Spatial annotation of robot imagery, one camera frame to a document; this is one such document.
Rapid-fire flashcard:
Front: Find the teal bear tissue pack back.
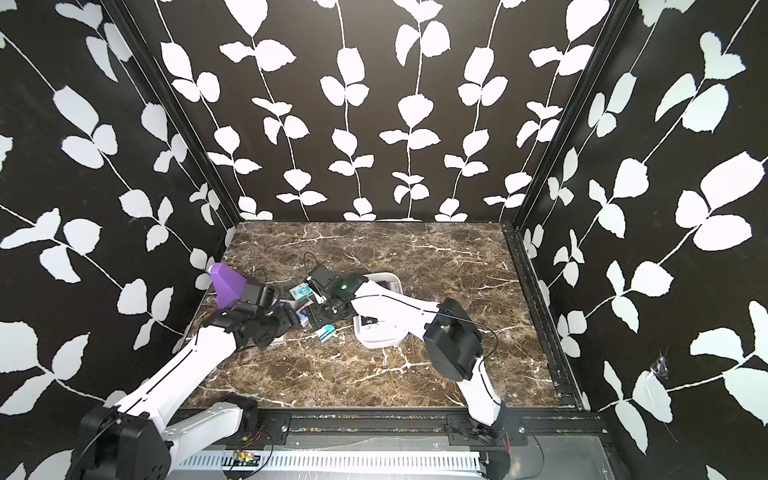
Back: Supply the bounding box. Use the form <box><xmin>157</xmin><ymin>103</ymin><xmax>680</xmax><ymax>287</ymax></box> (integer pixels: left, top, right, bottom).
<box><xmin>289</xmin><ymin>283</ymin><xmax>314</xmax><ymax>303</ymax></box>

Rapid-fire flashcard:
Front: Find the teal bear tissue pack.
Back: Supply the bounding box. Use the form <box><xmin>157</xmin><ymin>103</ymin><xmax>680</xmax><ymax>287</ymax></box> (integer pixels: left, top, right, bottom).
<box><xmin>315</xmin><ymin>325</ymin><xmax>336</xmax><ymax>343</ymax></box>
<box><xmin>289</xmin><ymin>283</ymin><xmax>314</xmax><ymax>303</ymax></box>

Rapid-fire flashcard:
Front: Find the pink Tempo tissue pack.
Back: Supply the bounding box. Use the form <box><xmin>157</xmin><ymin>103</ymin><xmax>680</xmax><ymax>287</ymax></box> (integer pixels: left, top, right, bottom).
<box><xmin>296</xmin><ymin>304</ymin><xmax>316</xmax><ymax>330</ymax></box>

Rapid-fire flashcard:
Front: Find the teal bear tissue pack front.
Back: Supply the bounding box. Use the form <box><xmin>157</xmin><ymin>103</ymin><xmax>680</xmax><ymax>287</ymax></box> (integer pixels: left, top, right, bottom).
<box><xmin>315</xmin><ymin>325</ymin><xmax>336</xmax><ymax>343</ymax></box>

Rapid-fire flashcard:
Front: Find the white plastic storage box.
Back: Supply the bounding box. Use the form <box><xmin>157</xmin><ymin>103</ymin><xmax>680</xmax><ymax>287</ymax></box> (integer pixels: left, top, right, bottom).
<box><xmin>353</xmin><ymin>272</ymin><xmax>407</xmax><ymax>349</ymax></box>

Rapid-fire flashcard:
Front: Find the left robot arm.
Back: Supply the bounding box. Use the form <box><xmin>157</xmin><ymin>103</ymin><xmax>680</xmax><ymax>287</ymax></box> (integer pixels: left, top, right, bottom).
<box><xmin>66</xmin><ymin>302</ymin><xmax>300</xmax><ymax>479</ymax></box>

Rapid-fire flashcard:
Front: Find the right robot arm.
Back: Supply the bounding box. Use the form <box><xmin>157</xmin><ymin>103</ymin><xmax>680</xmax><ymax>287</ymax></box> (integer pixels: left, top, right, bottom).
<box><xmin>306</xmin><ymin>264</ymin><xmax>503</xmax><ymax>445</ymax></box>

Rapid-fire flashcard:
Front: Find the purple plastic object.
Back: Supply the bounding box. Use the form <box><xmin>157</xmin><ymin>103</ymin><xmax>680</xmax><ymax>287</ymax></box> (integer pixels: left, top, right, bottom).
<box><xmin>209</xmin><ymin>263</ymin><xmax>247</xmax><ymax>309</ymax></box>

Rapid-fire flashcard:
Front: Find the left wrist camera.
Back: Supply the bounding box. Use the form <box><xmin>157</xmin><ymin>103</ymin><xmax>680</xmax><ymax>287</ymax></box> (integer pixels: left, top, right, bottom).
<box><xmin>240</xmin><ymin>283</ymin><xmax>278</xmax><ymax>309</ymax></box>

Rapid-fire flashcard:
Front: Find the black mounting rail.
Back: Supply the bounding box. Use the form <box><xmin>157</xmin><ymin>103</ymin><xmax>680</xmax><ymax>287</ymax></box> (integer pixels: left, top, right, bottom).
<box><xmin>252</xmin><ymin>407</ymin><xmax>612</xmax><ymax>448</ymax></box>

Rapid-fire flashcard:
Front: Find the white perforated cable duct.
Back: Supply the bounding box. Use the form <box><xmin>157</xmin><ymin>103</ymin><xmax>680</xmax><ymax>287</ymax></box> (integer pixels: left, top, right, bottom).
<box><xmin>175</xmin><ymin>450</ymin><xmax>486</xmax><ymax>475</ymax></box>

